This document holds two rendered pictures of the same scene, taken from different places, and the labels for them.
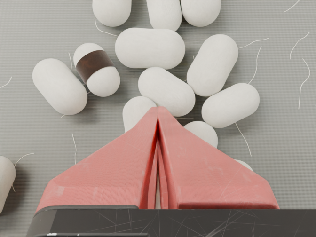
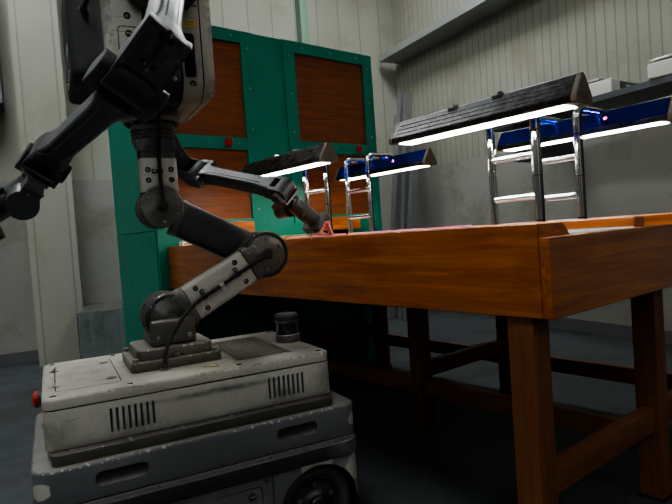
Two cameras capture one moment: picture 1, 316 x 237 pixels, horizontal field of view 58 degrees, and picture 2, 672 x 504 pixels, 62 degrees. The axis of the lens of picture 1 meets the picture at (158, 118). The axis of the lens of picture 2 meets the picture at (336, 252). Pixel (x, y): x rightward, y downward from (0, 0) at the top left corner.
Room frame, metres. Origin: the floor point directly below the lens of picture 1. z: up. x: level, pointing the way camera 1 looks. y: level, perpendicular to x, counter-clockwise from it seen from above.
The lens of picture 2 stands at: (-1.06, -1.62, 0.78)
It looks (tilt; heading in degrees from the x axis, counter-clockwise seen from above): 2 degrees down; 56
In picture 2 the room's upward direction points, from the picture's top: 4 degrees counter-clockwise
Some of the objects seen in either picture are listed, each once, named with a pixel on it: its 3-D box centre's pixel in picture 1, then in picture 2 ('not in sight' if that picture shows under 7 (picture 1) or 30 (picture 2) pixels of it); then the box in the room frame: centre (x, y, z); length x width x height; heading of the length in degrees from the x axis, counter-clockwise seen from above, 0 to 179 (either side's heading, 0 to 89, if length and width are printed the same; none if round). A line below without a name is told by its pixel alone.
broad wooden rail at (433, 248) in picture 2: not in sight; (296, 267); (-0.15, -0.04, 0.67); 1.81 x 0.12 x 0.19; 95
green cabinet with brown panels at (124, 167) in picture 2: not in sight; (251, 140); (0.34, 1.18, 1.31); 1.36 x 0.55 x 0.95; 5
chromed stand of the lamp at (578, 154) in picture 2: not in sight; (569, 179); (0.65, -0.52, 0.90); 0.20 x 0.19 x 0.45; 95
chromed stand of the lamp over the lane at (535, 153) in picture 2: not in sight; (498, 178); (0.25, -0.55, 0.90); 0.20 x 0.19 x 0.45; 95
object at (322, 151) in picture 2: not in sight; (282, 163); (0.09, 0.41, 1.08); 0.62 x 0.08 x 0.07; 95
